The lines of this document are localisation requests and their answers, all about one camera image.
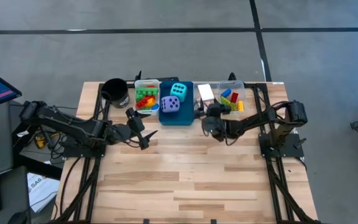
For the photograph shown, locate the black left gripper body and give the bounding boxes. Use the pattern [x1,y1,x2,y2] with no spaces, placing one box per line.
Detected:
[113,107,150,151]

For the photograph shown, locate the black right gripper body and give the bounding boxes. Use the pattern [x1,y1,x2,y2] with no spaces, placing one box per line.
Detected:
[203,103,226,126]

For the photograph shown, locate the mint foam dice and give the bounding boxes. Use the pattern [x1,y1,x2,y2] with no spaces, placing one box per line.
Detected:
[169,82,188,103]

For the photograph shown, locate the purple foam dice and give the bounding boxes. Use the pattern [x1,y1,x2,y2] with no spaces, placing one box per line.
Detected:
[160,95,181,114]

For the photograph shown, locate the teal plastic tray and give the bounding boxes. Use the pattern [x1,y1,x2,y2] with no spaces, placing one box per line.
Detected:
[159,80,198,127]

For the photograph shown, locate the clear plastic bin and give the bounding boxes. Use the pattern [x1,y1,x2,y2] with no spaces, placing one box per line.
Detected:
[193,83,222,122]
[218,80,249,118]

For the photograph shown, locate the white plastic bin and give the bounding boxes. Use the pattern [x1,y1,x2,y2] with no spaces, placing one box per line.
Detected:
[134,78,162,117]

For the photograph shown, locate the black cup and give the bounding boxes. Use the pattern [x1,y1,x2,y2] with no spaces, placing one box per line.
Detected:
[100,78,131,110]

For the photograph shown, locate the yellow black tool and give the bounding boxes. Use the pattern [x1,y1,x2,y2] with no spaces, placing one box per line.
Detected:
[34,132,59,150]

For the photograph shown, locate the white printed paper sheet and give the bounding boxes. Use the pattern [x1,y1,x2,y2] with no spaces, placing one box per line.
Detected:
[26,172,60,213]

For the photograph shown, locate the black computer mouse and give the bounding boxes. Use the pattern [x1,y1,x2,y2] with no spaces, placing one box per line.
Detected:
[7,211,29,224]

